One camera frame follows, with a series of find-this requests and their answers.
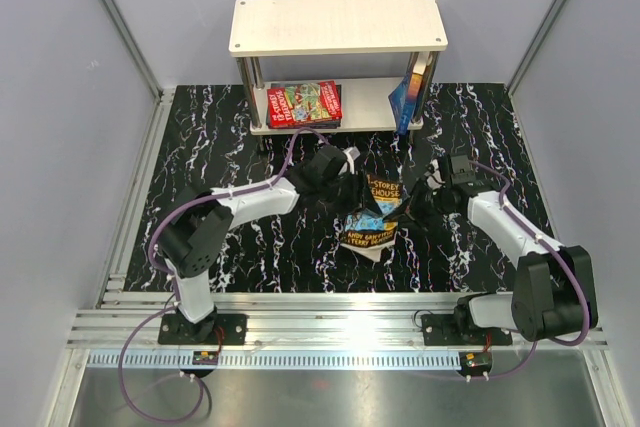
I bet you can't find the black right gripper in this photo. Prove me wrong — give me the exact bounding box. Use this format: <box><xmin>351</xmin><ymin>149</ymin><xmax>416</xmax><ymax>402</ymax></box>
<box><xmin>385</xmin><ymin>178</ymin><xmax>453</xmax><ymax>231</ymax></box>

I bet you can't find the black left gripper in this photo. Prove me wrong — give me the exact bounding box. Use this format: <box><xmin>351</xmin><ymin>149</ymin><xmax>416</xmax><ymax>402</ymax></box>
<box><xmin>319</xmin><ymin>169</ymin><xmax>381</xmax><ymax>220</ymax></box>

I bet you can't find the black treehouse book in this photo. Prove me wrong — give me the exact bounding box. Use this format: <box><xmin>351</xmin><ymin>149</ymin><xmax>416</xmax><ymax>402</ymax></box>
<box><xmin>340</xmin><ymin>172</ymin><xmax>403</xmax><ymax>262</ymax></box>

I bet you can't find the red treehouse book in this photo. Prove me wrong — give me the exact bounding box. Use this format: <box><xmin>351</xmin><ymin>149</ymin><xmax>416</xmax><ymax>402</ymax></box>
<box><xmin>266</xmin><ymin>79</ymin><xmax>345</xmax><ymax>129</ymax></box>

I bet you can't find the blue orange sunset book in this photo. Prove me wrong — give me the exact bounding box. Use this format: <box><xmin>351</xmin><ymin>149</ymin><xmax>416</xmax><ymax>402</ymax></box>
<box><xmin>388</xmin><ymin>52</ymin><xmax>433</xmax><ymax>135</ymax></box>

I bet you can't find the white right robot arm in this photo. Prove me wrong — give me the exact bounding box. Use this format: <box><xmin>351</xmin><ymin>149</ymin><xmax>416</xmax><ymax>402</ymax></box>
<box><xmin>386</xmin><ymin>180</ymin><xmax>598</xmax><ymax>346</ymax></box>

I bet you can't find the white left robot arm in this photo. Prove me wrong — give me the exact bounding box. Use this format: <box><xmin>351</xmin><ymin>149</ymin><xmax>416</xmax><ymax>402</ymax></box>
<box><xmin>148</xmin><ymin>144</ymin><xmax>363</xmax><ymax>345</ymax></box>

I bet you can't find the white two-tier shelf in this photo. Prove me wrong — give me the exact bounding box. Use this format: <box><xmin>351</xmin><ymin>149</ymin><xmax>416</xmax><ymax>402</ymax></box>
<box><xmin>229</xmin><ymin>0</ymin><xmax>448</xmax><ymax>136</ymax></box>

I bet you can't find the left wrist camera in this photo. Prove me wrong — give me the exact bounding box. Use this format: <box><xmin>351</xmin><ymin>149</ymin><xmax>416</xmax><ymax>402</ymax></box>
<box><xmin>340</xmin><ymin>147</ymin><xmax>360</xmax><ymax>174</ymax></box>

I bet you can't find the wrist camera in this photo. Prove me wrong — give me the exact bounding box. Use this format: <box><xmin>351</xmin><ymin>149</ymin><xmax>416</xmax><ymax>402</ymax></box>
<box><xmin>340</xmin><ymin>147</ymin><xmax>360</xmax><ymax>174</ymax></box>
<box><xmin>437</xmin><ymin>154</ymin><xmax>476</xmax><ymax>188</ymax></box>

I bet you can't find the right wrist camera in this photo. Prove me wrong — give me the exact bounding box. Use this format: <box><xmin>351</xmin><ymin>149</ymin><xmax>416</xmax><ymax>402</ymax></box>
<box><xmin>437</xmin><ymin>154</ymin><xmax>476</xmax><ymax>188</ymax></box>

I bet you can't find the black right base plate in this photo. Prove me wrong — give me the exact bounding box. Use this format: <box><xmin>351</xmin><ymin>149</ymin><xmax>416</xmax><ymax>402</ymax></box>
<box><xmin>419</xmin><ymin>311</ymin><xmax>513</xmax><ymax>347</ymax></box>

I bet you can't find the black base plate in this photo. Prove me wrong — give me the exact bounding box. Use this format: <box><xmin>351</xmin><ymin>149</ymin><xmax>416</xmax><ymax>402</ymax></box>
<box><xmin>419</xmin><ymin>311</ymin><xmax>513</xmax><ymax>347</ymax></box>
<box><xmin>157</xmin><ymin>312</ymin><xmax>248</xmax><ymax>346</ymax></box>

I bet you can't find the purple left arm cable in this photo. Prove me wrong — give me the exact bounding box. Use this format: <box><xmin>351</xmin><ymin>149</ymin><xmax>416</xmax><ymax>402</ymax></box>
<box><xmin>115</xmin><ymin>127</ymin><xmax>331</xmax><ymax>422</ymax></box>

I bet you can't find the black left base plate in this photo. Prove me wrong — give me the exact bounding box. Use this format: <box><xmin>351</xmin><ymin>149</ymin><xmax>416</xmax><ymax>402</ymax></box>
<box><xmin>157</xmin><ymin>312</ymin><xmax>248</xmax><ymax>346</ymax></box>

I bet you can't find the aluminium front rail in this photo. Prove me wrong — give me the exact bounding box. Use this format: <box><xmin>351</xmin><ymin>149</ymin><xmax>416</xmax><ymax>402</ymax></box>
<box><xmin>67</xmin><ymin>291</ymin><xmax>609</xmax><ymax>348</ymax></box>

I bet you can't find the white slotted cable duct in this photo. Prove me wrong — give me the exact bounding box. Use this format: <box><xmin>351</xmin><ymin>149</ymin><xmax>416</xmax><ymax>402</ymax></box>
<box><xmin>87</xmin><ymin>349</ymin><xmax>461</xmax><ymax>371</ymax></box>

